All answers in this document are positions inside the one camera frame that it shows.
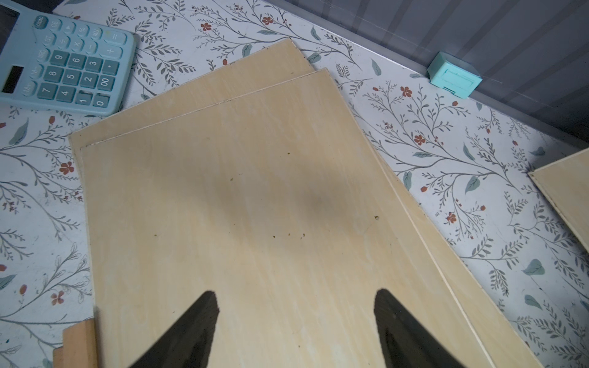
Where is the floral table mat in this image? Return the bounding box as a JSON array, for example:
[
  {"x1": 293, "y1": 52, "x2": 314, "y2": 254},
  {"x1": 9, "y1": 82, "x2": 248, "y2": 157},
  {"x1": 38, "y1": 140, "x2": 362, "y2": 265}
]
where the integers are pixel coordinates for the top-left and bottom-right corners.
[{"x1": 1, "y1": 1, "x2": 588, "y2": 367}]

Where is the front left wooden easel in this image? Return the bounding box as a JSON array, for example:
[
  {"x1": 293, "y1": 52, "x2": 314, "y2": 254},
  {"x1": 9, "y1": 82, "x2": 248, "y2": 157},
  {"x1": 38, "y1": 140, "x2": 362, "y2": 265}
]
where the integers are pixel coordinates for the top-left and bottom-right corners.
[{"x1": 53, "y1": 319, "x2": 99, "y2": 368}]

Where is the teal calculator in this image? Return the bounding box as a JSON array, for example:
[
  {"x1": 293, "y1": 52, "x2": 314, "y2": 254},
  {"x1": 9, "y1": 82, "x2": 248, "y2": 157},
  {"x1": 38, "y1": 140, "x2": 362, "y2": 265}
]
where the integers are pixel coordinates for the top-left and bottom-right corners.
[{"x1": 1, "y1": 1, "x2": 137, "y2": 117}]

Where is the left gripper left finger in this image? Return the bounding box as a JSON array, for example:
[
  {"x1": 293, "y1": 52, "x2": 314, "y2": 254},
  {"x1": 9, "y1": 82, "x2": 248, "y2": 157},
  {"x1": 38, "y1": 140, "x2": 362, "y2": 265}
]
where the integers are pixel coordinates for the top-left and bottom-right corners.
[{"x1": 132, "y1": 291, "x2": 219, "y2": 368}]

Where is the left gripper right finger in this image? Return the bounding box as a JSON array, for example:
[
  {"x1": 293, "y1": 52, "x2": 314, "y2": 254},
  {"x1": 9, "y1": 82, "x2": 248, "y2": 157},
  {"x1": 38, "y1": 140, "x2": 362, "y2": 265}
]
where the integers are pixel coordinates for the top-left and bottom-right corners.
[{"x1": 374, "y1": 288, "x2": 463, "y2": 367}]

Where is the small teal box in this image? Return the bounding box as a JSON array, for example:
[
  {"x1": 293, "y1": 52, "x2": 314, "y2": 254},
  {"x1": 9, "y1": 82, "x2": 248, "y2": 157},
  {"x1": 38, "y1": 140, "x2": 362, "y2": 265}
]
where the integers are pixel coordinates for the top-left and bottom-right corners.
[{"x1": 427, "y1": 52, "x2": 483, "y2": 99}]

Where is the light plywood board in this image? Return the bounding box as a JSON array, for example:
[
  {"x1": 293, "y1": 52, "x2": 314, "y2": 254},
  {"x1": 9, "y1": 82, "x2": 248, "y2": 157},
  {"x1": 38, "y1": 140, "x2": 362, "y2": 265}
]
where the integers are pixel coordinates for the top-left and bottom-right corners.
[
  {"x1": 529, "y1": 149, "x2": 588, "y2": 251},
  {"x1": 68, "y1": 38, "x2": 544, "y2": 368},
  {"x1": 79, "y1": 68, "x2": 495, "y2": 368}
]

